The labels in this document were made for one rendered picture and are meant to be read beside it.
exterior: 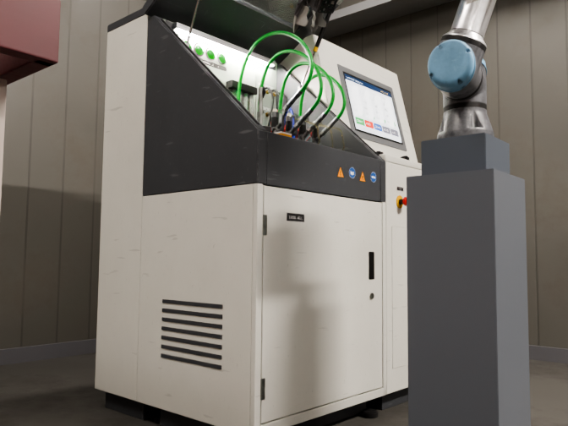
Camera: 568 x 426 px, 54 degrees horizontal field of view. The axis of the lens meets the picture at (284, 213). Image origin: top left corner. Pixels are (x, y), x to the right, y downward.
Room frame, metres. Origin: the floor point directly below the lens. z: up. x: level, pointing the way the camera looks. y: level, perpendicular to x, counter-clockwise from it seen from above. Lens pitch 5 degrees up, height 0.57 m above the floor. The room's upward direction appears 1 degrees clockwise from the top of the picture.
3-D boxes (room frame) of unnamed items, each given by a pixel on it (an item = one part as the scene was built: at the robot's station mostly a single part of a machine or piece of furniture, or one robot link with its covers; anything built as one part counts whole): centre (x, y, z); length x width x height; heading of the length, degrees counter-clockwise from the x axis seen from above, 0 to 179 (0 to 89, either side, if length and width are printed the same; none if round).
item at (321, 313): (1.88, -0.15, 0.44); 0.65 x 0.02 x 0.68; 138
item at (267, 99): (2.41, 0.07, 1.20); 0.13 x 0.03 x 0.31; 138
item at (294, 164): (1.89, -0.14, 0.87); 0.62 x 0.04 x 0.16; 138
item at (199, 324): (2.07, 0.06, 0.39); 0.70 x 0.58 x 0.79; 138
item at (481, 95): (1.54, -0.50, 1.07); 0.13 x 0.12 x 0.14; 152
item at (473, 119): (1.54, -0.50, 0.95); 0.15 x 0.15 x 0.10
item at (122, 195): (2.62, 0.15, 0.75); 1.40 x 0.28 x 1.50; 138
